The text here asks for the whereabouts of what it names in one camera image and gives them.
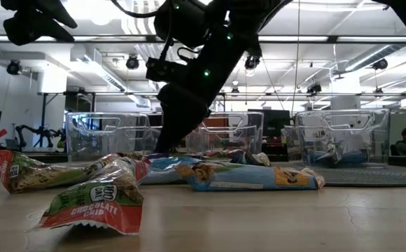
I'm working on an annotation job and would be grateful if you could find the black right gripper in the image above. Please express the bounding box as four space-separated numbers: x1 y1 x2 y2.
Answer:
155 24 260 155

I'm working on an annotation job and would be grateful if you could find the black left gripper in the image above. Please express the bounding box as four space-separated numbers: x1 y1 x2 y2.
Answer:
0 0 78 47

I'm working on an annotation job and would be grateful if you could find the chocolate chip granola bar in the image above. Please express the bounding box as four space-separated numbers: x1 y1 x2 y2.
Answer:
32 159 145 236
0 149 120 195
117 152 151 183

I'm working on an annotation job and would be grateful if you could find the dark blue green granola bar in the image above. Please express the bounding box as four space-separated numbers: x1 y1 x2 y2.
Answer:
316 141 348 162
230 149 272 167

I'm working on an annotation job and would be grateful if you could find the orange and blue granola bar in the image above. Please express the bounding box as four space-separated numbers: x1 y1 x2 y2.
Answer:
176 161 326 193

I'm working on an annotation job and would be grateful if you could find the black ceiling spotlight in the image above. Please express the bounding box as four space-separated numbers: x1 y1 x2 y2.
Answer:
307 83 323 96
244 55 261 71
6 59 23 76
372 57 389 71
125 54 141 71

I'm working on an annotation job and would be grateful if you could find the clear plastic bin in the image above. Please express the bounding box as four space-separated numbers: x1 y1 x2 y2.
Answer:
185 111 265 158
295 108 391 167
65 111 162 162

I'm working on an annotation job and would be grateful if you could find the black metal rack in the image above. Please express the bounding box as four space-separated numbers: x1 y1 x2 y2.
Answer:
37 91 97 148

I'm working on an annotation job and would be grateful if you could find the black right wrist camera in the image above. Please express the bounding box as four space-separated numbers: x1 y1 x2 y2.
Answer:
145 57 190 84

